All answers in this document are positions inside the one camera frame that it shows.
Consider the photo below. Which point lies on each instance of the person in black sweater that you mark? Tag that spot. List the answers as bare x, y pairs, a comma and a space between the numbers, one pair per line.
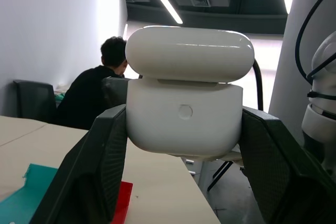
88, 90

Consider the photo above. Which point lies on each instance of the white desk with black legs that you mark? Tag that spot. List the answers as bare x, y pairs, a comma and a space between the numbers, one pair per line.
210, 166

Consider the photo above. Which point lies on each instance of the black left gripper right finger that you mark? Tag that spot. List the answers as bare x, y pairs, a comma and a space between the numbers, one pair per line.
283, 176

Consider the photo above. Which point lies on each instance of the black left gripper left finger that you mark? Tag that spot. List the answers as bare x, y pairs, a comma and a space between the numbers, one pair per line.
86, 174

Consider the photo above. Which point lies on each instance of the teal plastic bin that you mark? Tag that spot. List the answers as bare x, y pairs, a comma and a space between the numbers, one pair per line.
25, 197

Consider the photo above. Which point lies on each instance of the white earbud charging case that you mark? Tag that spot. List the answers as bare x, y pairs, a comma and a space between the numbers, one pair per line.
186, 95

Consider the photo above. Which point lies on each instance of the red plastic bin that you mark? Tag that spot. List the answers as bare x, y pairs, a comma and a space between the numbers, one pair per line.
123, 200

